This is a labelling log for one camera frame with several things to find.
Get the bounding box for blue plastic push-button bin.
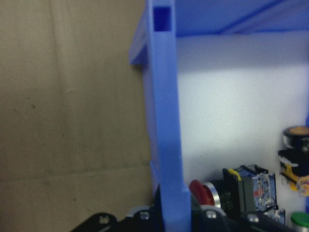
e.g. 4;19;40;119
129;0;309;232

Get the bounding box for red mushroom push button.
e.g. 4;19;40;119
189;164;277;215

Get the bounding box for green flat push button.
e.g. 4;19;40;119
289;211;309;232

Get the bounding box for white foam bin liner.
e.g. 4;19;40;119
176;32;309;232

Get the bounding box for yellow mushroom push button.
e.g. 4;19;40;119
277;126;309;194

